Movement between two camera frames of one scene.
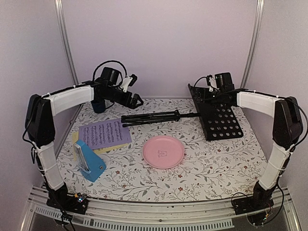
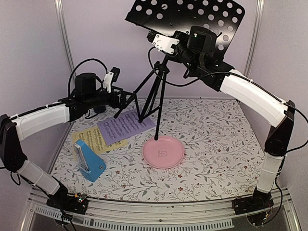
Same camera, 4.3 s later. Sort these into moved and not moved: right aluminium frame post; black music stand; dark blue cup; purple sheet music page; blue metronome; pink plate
Moved: black music stand; purple sheet music page
Not moved: blue metronome; right aluminium frame post; dark blue cup; pink plate
